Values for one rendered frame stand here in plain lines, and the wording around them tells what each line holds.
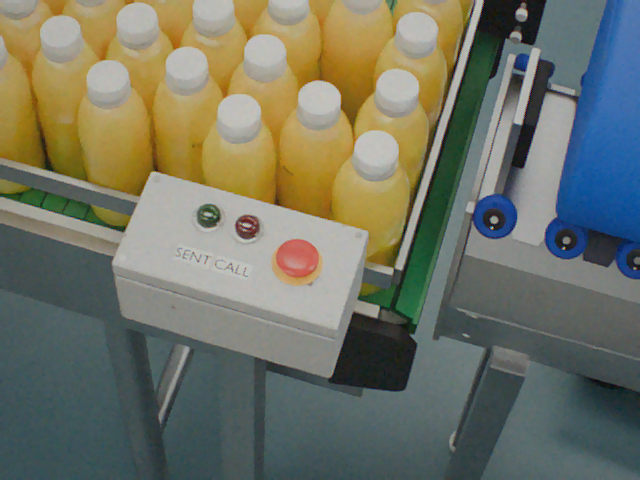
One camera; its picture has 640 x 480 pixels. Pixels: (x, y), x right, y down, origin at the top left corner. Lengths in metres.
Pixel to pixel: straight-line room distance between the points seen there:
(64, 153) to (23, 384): 0.99
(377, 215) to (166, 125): 0.22
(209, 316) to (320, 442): 1.11
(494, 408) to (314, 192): 0.55
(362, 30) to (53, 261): 0.41
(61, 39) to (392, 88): 0.31
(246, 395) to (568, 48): 1.56
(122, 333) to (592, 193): 0.61
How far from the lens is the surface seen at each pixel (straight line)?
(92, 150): 1.28
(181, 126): 1.26
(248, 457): 1.52
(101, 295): 1.47
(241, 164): 1.22
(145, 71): 1.29
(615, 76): 1.16
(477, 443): 1.85
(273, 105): 1.27
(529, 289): 1.40
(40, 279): 1.49
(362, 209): 1.21
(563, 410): 2.33
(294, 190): 1.28
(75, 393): 2.30
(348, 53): 1.34
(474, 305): 1.42
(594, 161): 1.18
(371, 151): 1.18
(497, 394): 1.70
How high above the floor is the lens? 2.08
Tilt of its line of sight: 59 degrees down
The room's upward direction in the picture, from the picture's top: 6 degrees clockwise
